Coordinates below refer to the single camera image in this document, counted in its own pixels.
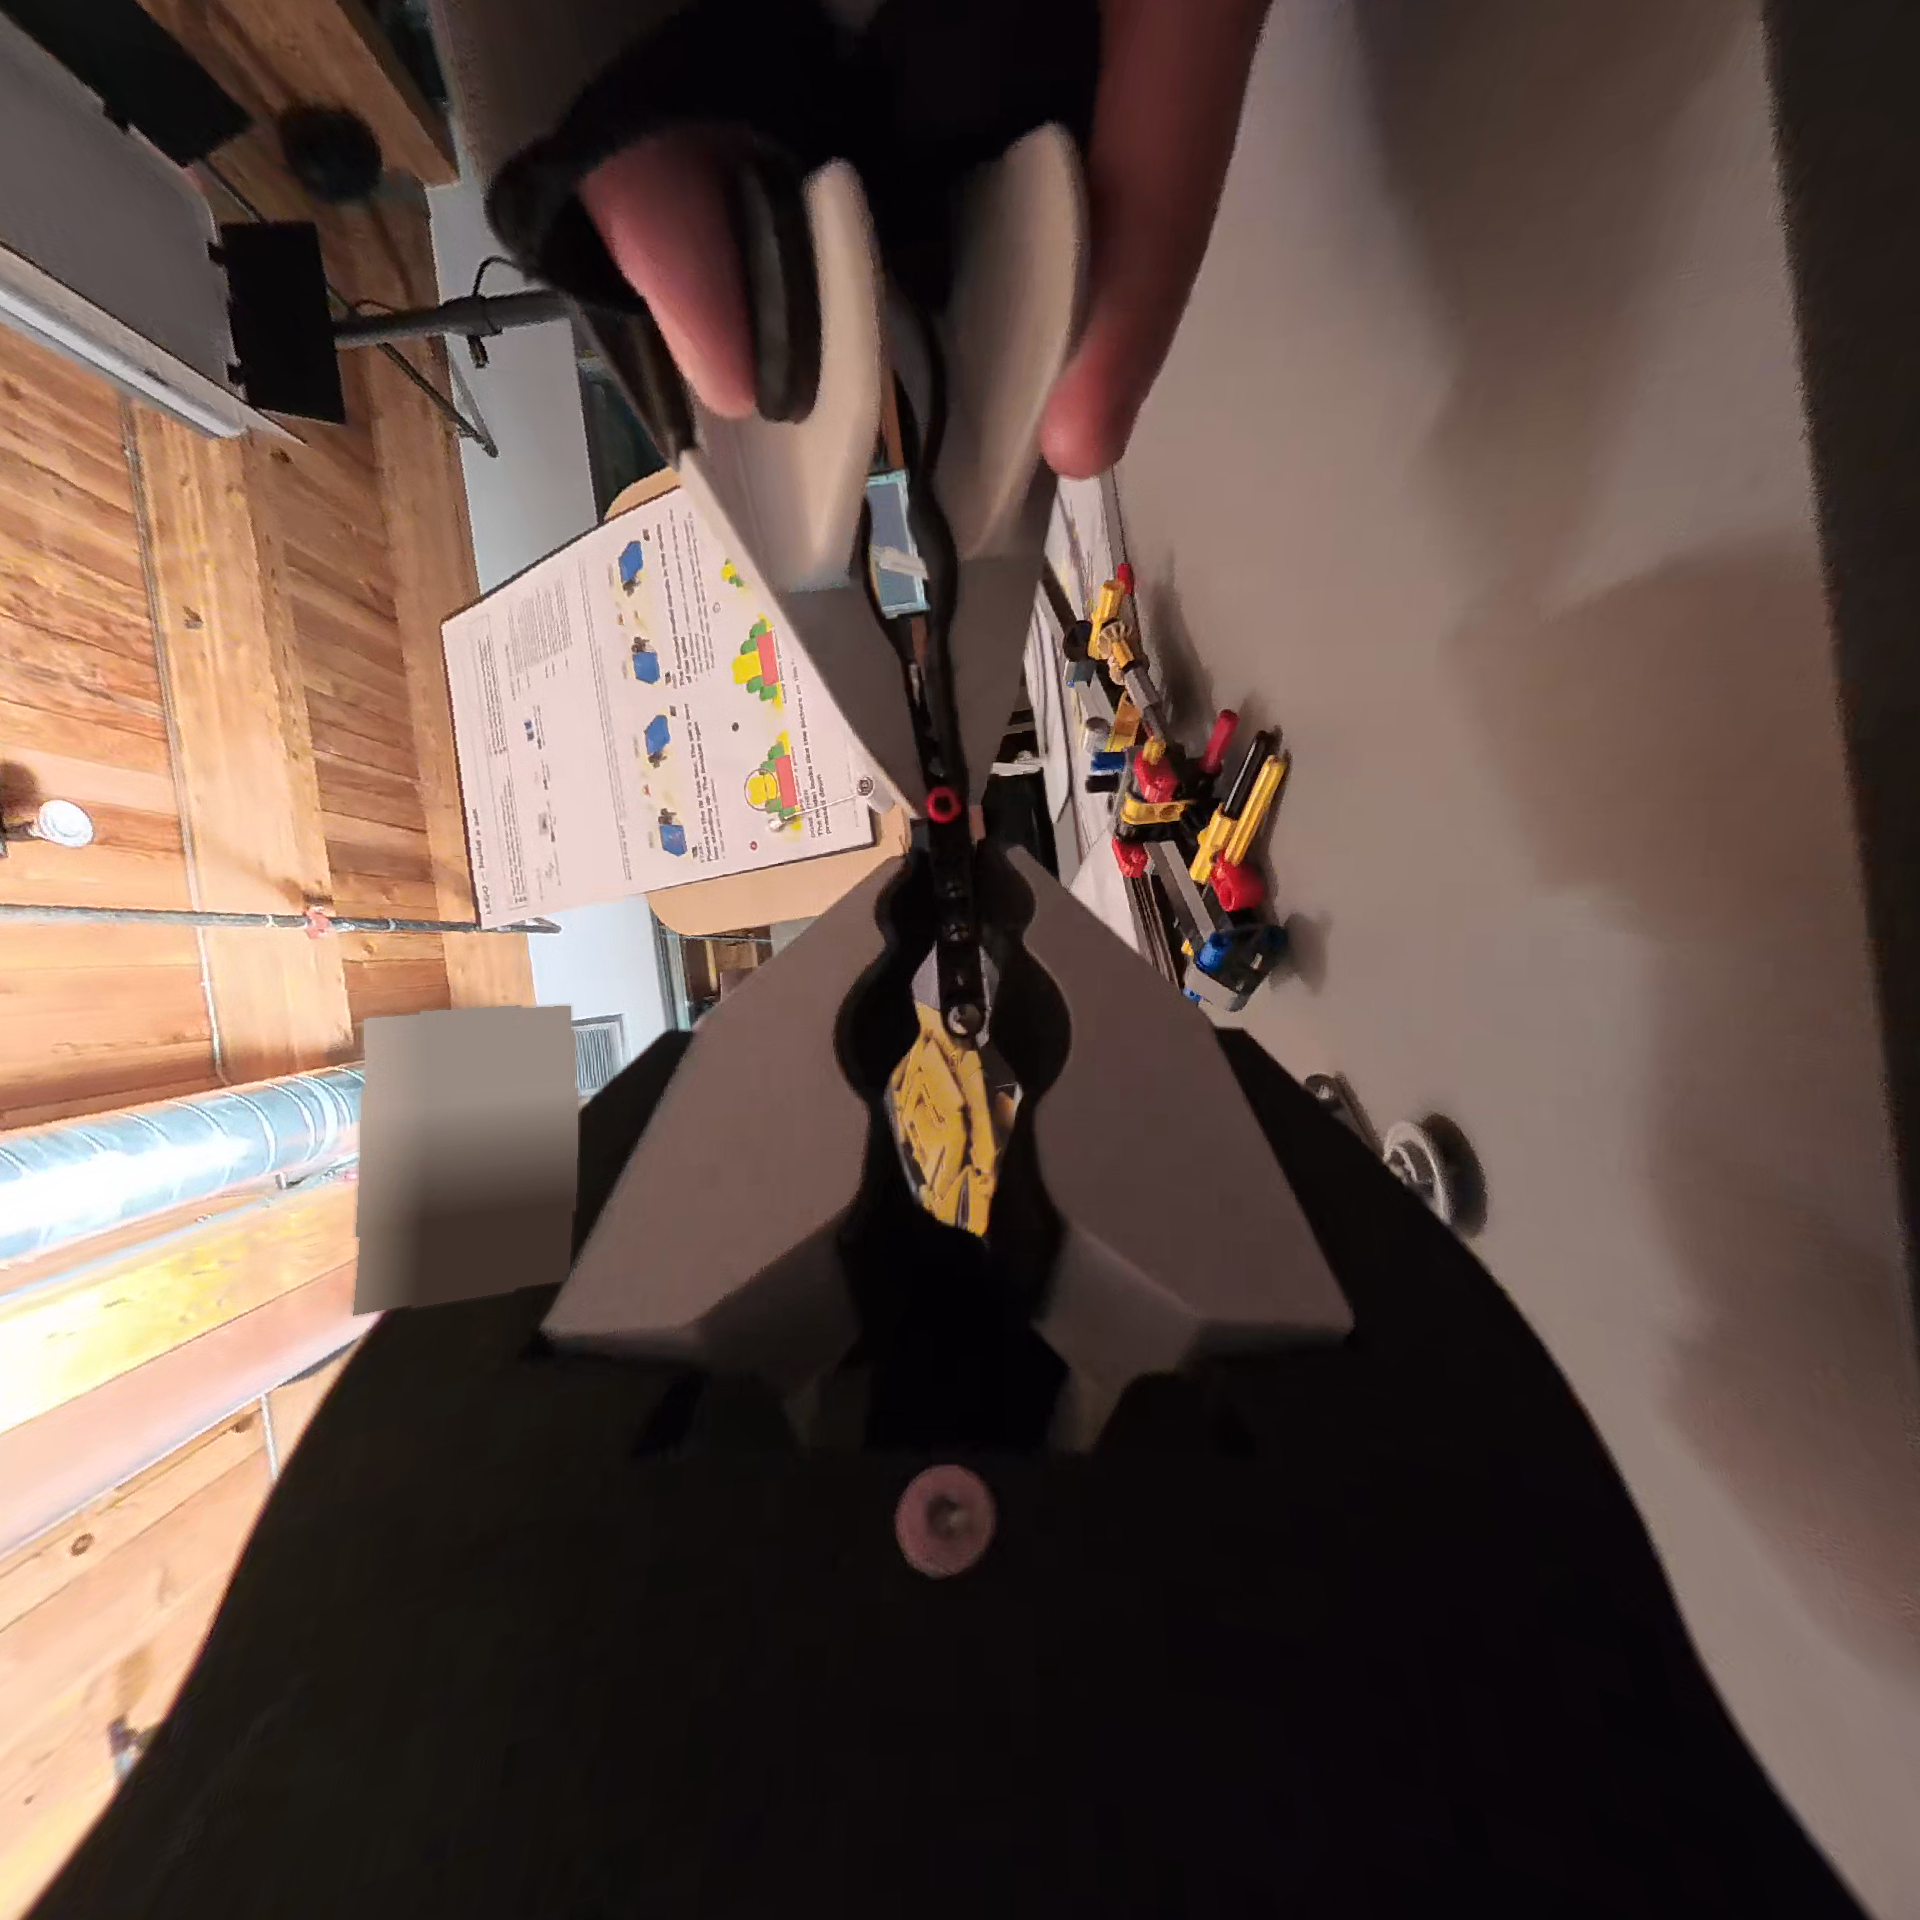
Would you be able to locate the person's right hand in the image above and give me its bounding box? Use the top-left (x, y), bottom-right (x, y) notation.
top-left (575, 0), bottom-right (1279, 479)

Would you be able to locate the black box device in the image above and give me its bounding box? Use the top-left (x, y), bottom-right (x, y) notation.
top-left (215, 222), bottom-right (350, 426)

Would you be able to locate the silver air duct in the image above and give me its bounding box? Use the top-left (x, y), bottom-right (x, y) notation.
top-left (0, 1067), bottom-right (369, 1265)

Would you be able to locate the illustrated task instruction sheet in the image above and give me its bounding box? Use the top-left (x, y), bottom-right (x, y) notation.
top-left (437, 479), bottom-right (890, 928)

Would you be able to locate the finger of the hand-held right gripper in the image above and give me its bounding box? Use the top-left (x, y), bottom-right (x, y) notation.
top-left (677, 156), bottom-right (929, 821)
top-left (931, 121), bottom-right (1094, 755)

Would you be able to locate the multicoloured lego chassis assembly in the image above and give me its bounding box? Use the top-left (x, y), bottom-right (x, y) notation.
top-left (1059, 561), bottom-right (1295, 1012)

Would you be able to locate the open lego instruction booklet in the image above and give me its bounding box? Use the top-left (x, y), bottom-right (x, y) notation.
top-left (981, 472), bottom-right (1202, 983)

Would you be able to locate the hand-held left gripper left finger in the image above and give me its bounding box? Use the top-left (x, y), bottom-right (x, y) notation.
top-left (541, 853), bottom-right (920, 1410)

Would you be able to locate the thin grey metal pipe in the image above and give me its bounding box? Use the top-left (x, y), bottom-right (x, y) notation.
top-left (0, 900), bottom-right (564, 943)

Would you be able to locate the black lego beam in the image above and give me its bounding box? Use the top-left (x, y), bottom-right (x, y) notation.
top-left (899, 644), bottom-right (995, 1039)

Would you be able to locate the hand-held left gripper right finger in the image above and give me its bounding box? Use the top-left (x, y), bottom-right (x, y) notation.
top-left (981, 842), bottom-right (1355, 1442)

